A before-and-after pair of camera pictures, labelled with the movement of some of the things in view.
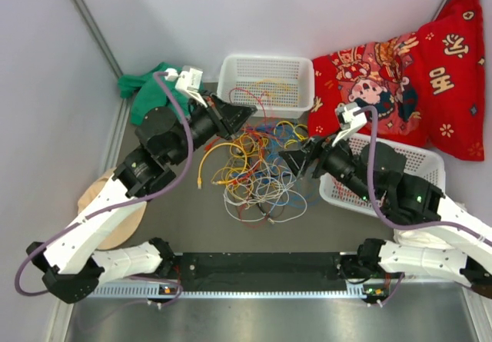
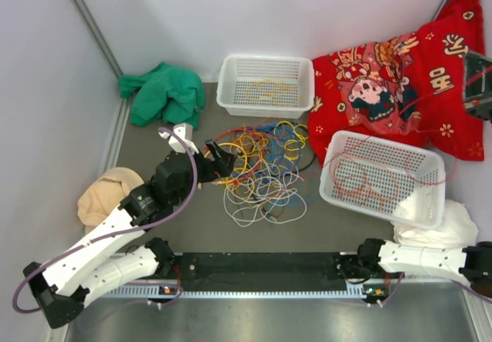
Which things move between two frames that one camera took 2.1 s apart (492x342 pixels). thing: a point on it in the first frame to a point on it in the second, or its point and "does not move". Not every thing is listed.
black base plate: (264, 271) does not move
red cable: (259, 99) to (357, 143)
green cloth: (149, 94) does not move
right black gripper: (298, 160) to (478, 96)
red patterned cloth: (428, 86) does not move
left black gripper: (228, 118) to (222, 165)
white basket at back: (278, 86) does not move
